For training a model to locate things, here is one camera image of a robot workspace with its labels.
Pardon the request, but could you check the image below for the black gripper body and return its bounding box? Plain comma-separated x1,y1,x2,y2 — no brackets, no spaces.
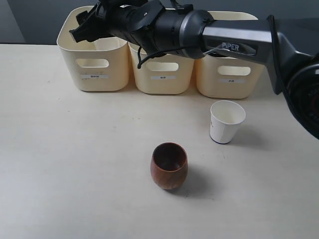
76,0,140,42

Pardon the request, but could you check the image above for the white paper cup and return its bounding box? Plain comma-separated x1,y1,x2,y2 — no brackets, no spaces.
210,100,246,144

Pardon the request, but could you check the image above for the brown wooden cup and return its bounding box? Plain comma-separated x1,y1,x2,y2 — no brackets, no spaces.
150,142,188,190

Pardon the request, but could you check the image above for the clear plastic bottle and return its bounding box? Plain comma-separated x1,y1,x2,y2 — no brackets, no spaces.
94,37,127,51

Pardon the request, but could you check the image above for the cream left storage bin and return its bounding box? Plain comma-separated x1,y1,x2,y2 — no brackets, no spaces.
56,5,131,92

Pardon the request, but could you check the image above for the cream storage bin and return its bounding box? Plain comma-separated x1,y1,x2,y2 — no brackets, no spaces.
129,43,194,95
56,5,131,92
195,10,265,100

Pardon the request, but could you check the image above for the cream middle storage bin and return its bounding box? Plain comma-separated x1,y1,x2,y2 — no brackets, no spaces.
129,43,194,95

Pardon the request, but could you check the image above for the cream right storage bin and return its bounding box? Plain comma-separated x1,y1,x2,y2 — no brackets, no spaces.
195,10,265,100

